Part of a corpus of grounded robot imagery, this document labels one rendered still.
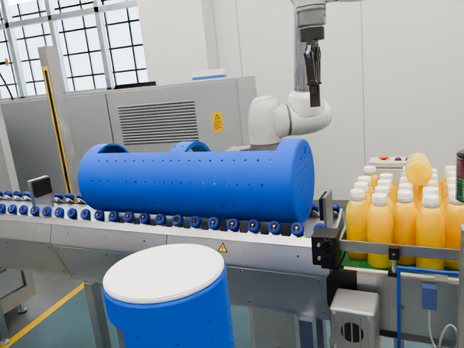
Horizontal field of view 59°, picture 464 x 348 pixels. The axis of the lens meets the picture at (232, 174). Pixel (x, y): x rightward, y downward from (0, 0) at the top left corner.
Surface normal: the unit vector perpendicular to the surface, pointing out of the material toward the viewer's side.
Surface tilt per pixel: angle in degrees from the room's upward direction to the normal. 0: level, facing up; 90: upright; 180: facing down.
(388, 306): 90
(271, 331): 90
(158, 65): 90
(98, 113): 90
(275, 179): 72
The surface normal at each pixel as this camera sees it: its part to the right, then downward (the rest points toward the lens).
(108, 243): -0.43, -0.09
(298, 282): -0.37, 0.57
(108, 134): -0.30, 0.25
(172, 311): 0.26, 0.20
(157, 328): 0.00, 0.23
